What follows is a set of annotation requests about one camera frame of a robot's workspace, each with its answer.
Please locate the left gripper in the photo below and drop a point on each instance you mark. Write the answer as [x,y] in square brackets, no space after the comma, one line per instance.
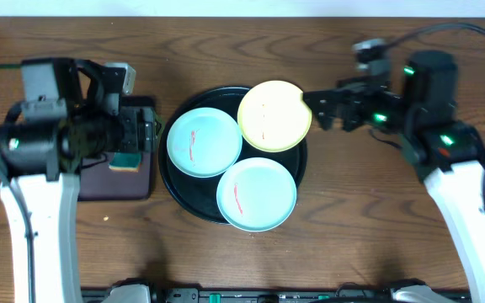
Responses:
[142,131]

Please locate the yellow plate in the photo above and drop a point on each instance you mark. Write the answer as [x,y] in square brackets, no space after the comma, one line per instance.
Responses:
[273,117]

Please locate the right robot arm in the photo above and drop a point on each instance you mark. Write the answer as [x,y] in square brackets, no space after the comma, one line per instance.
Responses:
[448,155]

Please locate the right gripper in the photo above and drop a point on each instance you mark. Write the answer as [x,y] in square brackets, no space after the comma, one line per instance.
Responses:
[354,96]

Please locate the light green plate front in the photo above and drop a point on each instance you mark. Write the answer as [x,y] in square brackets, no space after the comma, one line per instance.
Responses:
[256,194]

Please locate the green sponge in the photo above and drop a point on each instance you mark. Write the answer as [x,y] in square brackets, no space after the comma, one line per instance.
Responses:
[125,162]

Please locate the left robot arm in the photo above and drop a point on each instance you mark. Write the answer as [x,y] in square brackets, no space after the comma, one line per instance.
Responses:
[76,114]

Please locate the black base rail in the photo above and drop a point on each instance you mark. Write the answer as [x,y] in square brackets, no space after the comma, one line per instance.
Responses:
[410,290]

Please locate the light green plate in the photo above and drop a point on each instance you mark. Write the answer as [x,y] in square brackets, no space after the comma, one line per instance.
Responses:
[204,142]
[256,194]

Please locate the rectangular black tray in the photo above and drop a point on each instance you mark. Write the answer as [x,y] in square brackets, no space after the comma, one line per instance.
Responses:
[100,183]

